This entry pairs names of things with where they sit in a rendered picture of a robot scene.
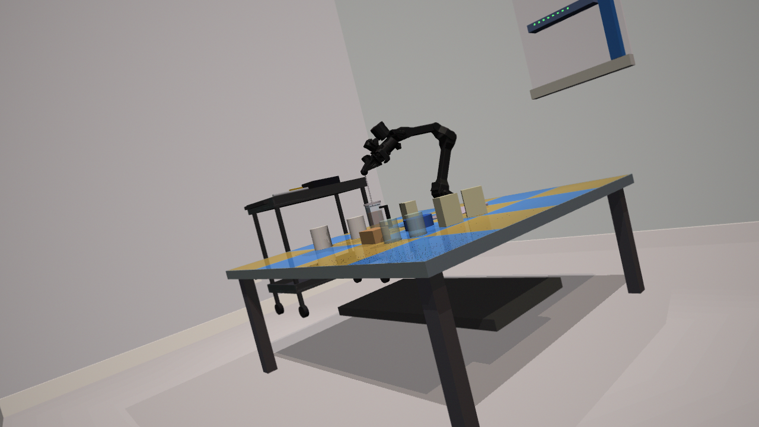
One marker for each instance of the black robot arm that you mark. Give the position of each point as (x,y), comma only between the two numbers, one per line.
(446,137)

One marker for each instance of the blue short cylinder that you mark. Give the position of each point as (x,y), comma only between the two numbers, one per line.
(427,219)

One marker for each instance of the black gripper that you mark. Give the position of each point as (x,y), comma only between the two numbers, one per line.
(376,158)

